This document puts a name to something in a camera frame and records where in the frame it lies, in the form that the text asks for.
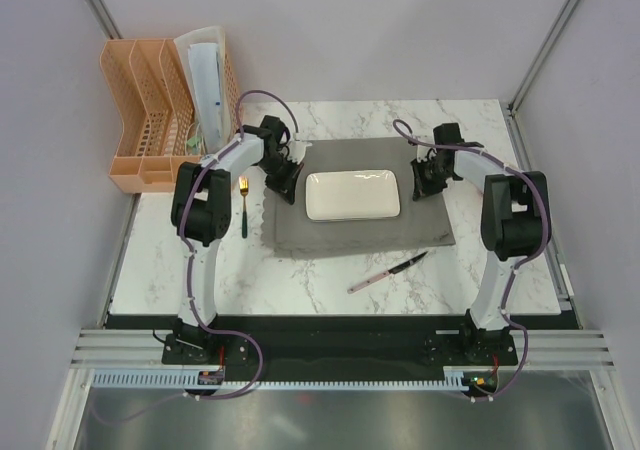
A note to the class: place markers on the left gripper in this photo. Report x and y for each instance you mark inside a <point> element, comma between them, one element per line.
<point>287,187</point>

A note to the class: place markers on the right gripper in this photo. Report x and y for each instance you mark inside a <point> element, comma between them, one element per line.
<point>421,188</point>

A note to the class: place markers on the grey scalloped placemat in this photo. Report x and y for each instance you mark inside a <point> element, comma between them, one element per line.
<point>420,224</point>

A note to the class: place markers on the gold fork green handle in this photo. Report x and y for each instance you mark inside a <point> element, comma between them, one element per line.
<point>244,191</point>

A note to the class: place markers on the white rectangular plate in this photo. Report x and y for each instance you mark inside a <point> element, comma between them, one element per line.
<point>352,195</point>

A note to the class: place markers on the black knife pink handle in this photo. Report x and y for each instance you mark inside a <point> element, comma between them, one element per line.
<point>391,271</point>

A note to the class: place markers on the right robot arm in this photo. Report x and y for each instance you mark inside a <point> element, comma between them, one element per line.
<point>515,225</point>

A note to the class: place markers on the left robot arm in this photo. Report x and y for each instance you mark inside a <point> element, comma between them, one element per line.
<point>202,204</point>

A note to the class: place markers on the green clip items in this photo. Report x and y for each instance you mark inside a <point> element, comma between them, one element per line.
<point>194,145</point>

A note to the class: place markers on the white paper folder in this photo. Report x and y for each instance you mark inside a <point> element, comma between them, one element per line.
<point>202,56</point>

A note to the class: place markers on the orange plastic file organizer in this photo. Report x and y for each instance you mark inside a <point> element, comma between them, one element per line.
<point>151,85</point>

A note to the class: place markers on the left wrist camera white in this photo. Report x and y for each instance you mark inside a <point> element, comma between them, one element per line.
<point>297,150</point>

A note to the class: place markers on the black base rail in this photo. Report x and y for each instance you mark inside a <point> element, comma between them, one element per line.
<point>338,348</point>

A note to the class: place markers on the white slotted cable duct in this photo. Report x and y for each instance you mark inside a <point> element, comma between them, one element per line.
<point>221,380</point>

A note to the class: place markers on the aluminium frame rail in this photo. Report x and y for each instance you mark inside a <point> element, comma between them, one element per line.
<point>128,349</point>

